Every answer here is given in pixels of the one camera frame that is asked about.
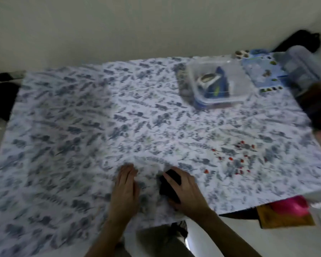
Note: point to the person's right hand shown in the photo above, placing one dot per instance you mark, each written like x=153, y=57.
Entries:
x=191, y=196

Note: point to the person's left hand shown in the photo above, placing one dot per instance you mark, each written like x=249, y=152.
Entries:
x=125, y=192

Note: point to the person's right thumb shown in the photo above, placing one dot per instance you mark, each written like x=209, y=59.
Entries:
x=175, y=204

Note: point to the person's left fingers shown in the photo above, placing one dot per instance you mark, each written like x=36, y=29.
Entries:
x=127, y=173

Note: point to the small black object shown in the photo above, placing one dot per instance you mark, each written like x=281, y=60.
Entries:
x=170, y=188

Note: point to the white leaf print cloth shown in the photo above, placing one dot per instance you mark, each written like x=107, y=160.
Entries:
x=69, y=131

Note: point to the person's left forearm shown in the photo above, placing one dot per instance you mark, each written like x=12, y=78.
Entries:
x=109, y=238

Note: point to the person's right forearm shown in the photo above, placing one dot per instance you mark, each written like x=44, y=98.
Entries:
x=224, y=235

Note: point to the person's grey trousers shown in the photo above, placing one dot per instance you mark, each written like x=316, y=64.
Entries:
x=155, y=243

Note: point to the orange brown cloth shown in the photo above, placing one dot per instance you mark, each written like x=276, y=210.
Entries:
x=283, y=220

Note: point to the pink object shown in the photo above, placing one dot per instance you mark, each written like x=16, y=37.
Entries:
x=291, y=206

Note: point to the blue clothes iron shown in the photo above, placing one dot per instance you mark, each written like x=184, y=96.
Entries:
x=212, y=82

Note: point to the clear plastic container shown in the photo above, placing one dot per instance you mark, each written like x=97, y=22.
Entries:
x=238, y=82

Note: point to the black bundle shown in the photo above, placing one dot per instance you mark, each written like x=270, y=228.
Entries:
x=1, y=101

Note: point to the dark brown object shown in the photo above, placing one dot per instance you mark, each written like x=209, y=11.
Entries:
x=319, y=107

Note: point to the black bag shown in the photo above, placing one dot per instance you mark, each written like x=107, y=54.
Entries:
x=302, y=40

